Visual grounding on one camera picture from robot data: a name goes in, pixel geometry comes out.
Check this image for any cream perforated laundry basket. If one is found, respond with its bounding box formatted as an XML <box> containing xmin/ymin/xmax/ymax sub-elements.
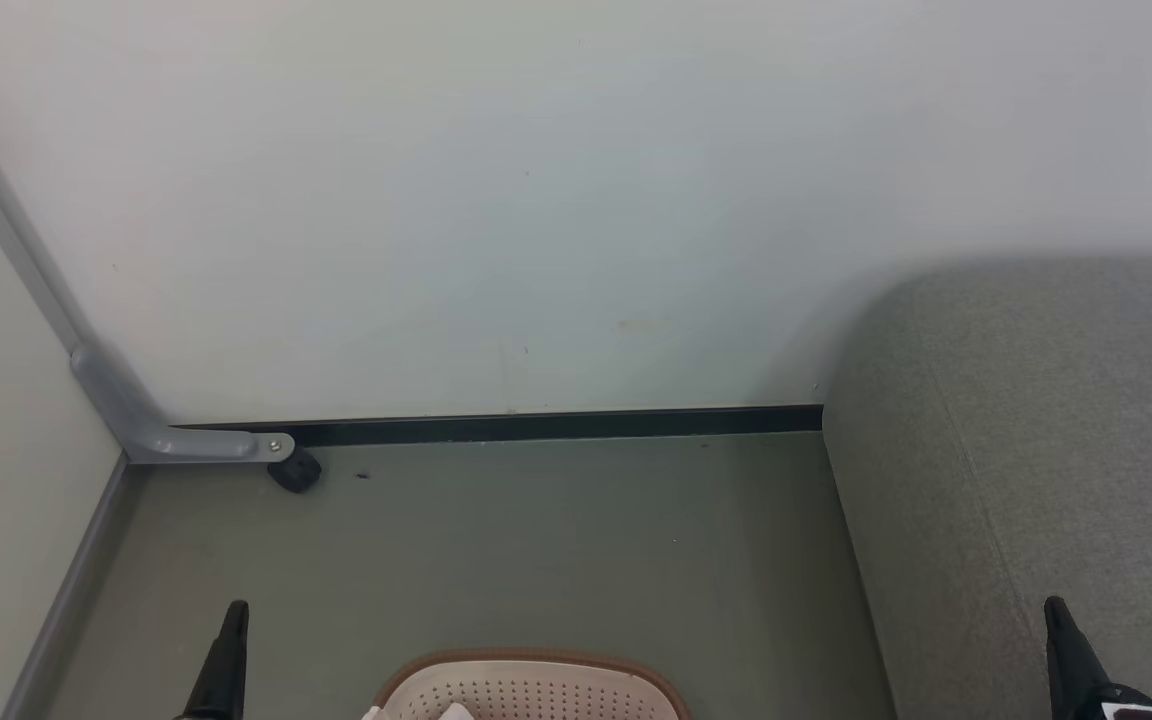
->
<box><xmin>368</xmin><ymin>648</ymin><xmax>693</xmax><ymax>720</ymax></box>

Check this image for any red and white garment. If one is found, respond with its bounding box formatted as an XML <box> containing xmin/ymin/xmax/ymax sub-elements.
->
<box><xmin>360</xmin><ymin>701</ymin><xmax>477</xmax><ymax>720</ymax></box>

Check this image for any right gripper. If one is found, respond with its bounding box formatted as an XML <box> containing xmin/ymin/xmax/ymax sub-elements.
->
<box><xmin>1043</xmin><ymin>596</ymin><xmax>1152</xmax><ymax>720</ymax></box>

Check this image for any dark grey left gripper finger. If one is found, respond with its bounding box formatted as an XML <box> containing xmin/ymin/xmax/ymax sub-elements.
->
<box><xmin>176</xmin><ymin>600</ymin><xmax>250</xmax><ymax>720</ymax></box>

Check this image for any grey partition bottom rail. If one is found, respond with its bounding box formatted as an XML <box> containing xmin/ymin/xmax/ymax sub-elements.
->
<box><xmin>0</xmin><ymin>454</ymin><xmax>131</xmax><ymax>720</ymax></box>

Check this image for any grey fabric sofa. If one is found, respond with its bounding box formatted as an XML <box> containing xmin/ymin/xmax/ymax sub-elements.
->
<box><xmin>822</xmin><ymin>257</ymin><xmax>1152</xmax><ymax>720</ymax></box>

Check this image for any grey metal partition foot bracket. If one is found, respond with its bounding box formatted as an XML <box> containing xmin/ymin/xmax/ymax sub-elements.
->
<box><xmin>70</xmin><ymin>344</ymin><xmax>296</xmax><ymax>466</ymax></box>

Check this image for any grey partition frame post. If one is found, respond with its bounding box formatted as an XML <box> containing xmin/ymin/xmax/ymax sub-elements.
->
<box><xmin>0</xmin><ymin>68</ymin><xmax>89</xmax><ymax>353</ymax></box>

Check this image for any black baseboard strip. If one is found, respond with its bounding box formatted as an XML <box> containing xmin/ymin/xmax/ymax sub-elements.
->
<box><xmin>174</xmin><ymin>404</ymin><xmax>825</xmax><ymax>448</ymax></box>

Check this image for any black caster wheel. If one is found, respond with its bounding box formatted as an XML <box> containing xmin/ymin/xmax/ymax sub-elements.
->
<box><xmin>267</xmin><ymin>449</ymin><xmax>323</xmax><ymax>495</ymax></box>

